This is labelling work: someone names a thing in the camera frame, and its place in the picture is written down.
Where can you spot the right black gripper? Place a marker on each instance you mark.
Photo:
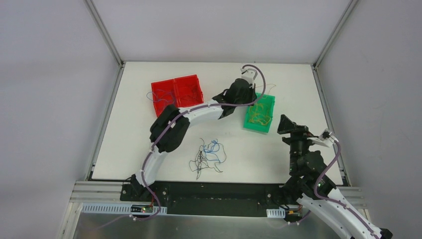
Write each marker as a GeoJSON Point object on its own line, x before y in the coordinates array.
{"type": "Point", "coordinates": [294, 133]}

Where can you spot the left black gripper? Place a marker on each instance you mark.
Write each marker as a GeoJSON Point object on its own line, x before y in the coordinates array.
{"type": "Point", "coordinates": [248, 97]}

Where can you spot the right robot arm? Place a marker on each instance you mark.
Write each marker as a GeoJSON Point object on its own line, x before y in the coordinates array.
{"type": "Point", "coordinates": [310, 186]}

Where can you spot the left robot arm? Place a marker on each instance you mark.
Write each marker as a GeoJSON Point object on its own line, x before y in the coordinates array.
{"type": "Point", "coordinates": [170, 128]}

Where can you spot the green bin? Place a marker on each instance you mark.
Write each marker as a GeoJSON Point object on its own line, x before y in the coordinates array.
{"type": "Point", "coordinates": [259, 116]}

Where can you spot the red double bin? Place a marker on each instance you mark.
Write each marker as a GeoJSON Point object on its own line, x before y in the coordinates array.
{"type": "Point", "coordinates": [182, 92]}

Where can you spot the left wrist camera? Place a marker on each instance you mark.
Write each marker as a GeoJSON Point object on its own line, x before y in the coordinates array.
{"type": "Point", "coordinates": [249, 75]}

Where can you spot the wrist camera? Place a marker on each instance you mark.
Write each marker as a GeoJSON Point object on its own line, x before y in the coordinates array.
{"type": "Point", "coordinates": [249, 75]}
{"type": "Point", "coordinates": [325, 139]}

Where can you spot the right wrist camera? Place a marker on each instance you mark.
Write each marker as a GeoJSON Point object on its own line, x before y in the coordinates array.
{"type": "Point", "coordinates": [325, 139]}

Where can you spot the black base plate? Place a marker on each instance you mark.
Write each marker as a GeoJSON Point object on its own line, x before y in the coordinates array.
{"type": "Point", "coordinates": [210, 199]}

